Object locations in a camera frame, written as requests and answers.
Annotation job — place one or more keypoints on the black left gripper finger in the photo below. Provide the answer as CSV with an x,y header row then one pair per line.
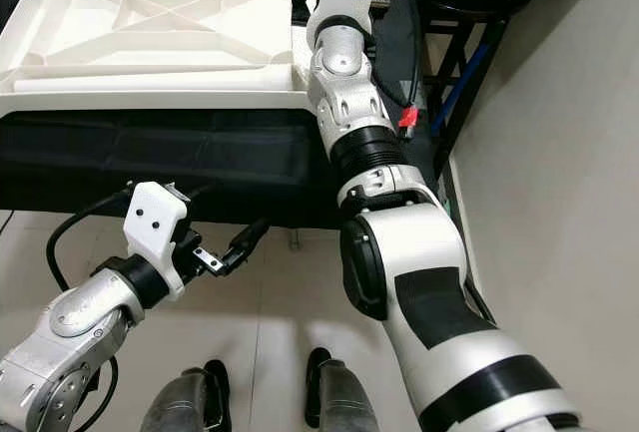
x,y
253,237

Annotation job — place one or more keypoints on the white plastic table leg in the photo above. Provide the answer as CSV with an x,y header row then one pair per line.
x,y
160,79

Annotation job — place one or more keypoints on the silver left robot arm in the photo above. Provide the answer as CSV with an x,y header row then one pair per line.
x,y
80,322

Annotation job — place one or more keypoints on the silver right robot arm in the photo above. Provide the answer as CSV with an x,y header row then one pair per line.
x,y
429,282

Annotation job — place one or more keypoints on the black table cloth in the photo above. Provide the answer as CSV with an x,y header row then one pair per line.
x,y
160,163

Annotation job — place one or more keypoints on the robot left leg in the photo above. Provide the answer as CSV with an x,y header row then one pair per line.
x,y
175,407

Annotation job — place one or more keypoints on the robot leg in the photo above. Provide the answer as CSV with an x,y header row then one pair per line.
x,y
175,407
344,402

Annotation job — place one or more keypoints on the white plastic table top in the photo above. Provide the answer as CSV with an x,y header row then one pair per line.
x,y
160,43

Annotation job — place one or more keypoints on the robot right leg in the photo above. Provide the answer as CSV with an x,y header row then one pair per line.
x,y
344,402

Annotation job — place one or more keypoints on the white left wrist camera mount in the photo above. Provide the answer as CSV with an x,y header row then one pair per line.
x,y
155,222

